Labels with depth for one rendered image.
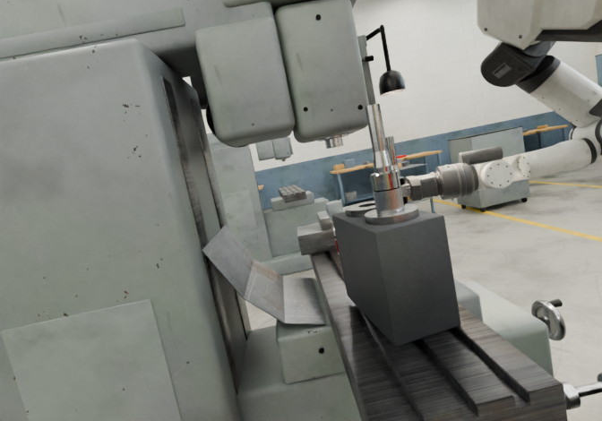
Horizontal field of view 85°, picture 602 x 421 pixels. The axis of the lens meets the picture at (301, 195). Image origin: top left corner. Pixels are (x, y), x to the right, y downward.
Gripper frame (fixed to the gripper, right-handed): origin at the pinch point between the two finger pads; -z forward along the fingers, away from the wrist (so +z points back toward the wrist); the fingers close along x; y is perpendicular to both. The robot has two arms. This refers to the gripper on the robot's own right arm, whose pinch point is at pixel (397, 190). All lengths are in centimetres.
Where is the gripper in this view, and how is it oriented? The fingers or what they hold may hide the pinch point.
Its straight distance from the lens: 92.4
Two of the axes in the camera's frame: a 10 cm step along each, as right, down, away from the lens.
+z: 9.6, -1.6, -2.2
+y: 1.9, 9.8, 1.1
